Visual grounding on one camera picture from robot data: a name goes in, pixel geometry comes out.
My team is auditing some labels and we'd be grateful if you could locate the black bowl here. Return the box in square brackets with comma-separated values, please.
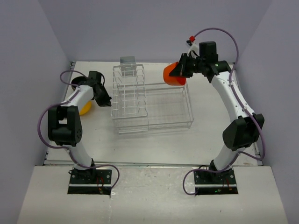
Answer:
[71, 76, 89, 91]

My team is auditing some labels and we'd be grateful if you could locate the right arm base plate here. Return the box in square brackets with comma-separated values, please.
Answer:
[193, 169, 238, 195]

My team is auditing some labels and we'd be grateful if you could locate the white wire dish rack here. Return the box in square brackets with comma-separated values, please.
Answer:
[111, 63, 194, 134]

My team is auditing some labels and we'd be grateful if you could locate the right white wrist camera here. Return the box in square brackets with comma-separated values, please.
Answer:
[186, 35, 199, 55]

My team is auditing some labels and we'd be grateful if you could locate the orange cup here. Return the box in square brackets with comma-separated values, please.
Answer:
[163, 62, 186, 86]

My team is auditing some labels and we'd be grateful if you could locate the yellow bowl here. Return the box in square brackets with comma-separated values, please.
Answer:
[79, 101, 92, 116]

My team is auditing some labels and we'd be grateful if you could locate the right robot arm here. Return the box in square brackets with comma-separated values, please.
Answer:
[163, 41, 264, 183]

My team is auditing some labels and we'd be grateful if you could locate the grey metal block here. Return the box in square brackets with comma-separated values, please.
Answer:
[120, 56, 136, 64]

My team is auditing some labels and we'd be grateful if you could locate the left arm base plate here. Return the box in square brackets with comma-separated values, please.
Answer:
[67, 169, 112, 196]

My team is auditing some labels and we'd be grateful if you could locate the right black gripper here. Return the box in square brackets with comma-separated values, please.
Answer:
[170, 53, 206, 78]

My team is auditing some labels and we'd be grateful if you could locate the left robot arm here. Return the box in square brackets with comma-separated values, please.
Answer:
[47, 71, 112, 184]

